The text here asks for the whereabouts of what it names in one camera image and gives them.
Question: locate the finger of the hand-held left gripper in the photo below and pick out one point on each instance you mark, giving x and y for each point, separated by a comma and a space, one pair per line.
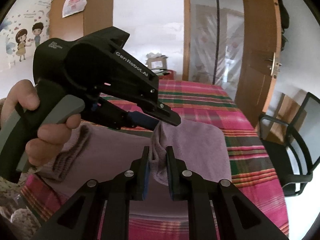
140, 121
167, 117

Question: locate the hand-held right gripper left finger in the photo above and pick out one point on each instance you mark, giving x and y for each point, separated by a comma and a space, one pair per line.
145, 177

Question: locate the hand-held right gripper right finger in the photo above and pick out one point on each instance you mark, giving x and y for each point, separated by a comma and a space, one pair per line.
171, 177

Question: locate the purple fleece pants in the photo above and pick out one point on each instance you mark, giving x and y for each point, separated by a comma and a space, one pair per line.
195, 142

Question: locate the person's left hand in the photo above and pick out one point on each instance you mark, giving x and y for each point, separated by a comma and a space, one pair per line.
50, 140

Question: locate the red storage box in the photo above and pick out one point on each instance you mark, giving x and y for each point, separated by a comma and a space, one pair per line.
166, 74

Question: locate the wooden wardrobe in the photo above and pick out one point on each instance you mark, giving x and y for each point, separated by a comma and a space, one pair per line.
97, 10

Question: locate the brown cardboard box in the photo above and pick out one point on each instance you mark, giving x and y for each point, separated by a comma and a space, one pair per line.
157, 62

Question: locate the white plastic bag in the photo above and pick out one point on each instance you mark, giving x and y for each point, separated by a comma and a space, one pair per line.
75, 2

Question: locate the plaid bed sheet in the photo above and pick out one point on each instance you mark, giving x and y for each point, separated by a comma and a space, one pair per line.
250, 180

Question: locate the doorway with plastic curtain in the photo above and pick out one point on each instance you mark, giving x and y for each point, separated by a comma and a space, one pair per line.
207, 42

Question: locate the wooden board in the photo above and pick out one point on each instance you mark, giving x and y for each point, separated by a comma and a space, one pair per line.
282, 110

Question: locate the black mesh chair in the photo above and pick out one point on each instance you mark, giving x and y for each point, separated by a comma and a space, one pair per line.
295, 162

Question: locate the wooden door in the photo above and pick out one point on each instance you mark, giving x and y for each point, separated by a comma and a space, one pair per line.
257, 30

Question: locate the person's floral garment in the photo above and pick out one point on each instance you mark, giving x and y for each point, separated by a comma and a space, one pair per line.
15, 205

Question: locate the dark hanging bag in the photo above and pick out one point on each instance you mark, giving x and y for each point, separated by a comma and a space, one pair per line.
282, 17

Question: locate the cartoon wall sticker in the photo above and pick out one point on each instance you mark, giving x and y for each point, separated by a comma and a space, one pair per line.
21, 42

